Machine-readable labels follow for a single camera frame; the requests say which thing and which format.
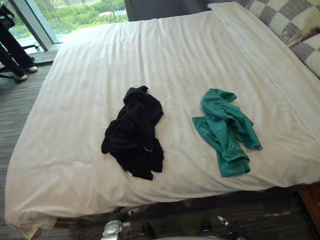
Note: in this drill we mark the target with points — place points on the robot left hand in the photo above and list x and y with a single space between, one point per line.
122 215

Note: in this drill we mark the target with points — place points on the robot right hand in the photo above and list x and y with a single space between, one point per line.
231 226

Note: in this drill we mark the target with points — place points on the white bed duvet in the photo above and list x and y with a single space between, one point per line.
190 65

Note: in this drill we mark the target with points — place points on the black crumpled garment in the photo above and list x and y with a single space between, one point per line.
136 130

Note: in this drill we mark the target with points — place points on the green crumpled garment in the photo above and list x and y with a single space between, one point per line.
227 125

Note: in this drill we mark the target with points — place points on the small grey checkered pillow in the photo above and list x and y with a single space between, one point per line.
308 53

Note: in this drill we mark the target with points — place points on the person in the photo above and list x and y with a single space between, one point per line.
12 47

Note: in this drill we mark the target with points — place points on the large grey checkered pillow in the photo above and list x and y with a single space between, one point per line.
287 17

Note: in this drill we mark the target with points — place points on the wooden bed frame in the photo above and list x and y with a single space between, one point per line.
311 202

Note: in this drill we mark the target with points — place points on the dark grey wall panel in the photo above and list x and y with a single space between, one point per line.
165 7

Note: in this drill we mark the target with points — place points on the grey window frame post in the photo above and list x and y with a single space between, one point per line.
33 22

